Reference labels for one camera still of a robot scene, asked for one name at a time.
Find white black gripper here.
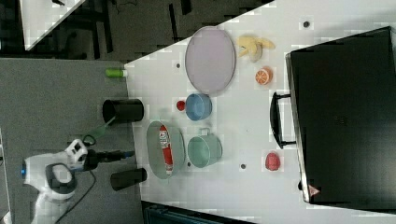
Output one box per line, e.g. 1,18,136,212
64,139,135,172

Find red plush ketchup bottle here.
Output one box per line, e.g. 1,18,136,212
159,125,173,175

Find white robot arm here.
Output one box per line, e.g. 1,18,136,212
21,139,134,224

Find black cylinder container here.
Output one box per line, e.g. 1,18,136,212
110,168,148,191

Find green plastic spatula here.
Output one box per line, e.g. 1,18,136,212
82,118,115,146

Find black cylinder cup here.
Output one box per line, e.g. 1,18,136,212
102,99,144,122

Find green marker bottle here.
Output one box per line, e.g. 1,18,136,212
106,68,128,77

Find small red round toy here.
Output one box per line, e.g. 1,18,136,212
177,101,185,111

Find green mug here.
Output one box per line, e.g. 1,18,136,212
188,128,222,168

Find blue bowl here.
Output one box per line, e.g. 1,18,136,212
186,93,212,121

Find lavender round plate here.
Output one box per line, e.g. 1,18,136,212
185,26,236,96

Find white side table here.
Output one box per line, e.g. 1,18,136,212
19,0,86,50

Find red plush strawberry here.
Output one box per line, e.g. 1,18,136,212
265,152,280,171

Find plush orange slice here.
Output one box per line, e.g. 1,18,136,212
255,66,274,85

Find plush peeled banana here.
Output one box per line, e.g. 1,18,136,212
236,35,276,63

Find black toaster oven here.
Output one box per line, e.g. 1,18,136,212
285,26,396,214

